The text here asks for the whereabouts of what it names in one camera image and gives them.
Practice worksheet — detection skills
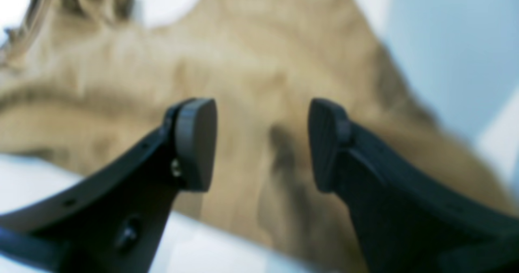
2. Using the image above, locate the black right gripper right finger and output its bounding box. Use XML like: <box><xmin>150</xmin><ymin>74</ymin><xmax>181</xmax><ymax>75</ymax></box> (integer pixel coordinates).
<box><xmin>307</xmin><ymin>98</ymin><xmax>519</xmax><ymax>273</ymax></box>

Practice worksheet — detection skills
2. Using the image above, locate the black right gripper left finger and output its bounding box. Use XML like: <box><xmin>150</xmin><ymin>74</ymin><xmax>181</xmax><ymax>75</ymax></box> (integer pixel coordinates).
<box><xmin>1</xmin><ymin>99</ymin><xmax>218</xmax><ymax>273</ymax></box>

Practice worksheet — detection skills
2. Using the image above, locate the tan t-shirt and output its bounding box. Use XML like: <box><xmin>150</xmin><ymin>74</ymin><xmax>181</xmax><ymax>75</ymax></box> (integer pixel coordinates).
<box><xmin>1</xmin><ymin>0</ymin><xmax>517</xmax><ymax>273</ymax></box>

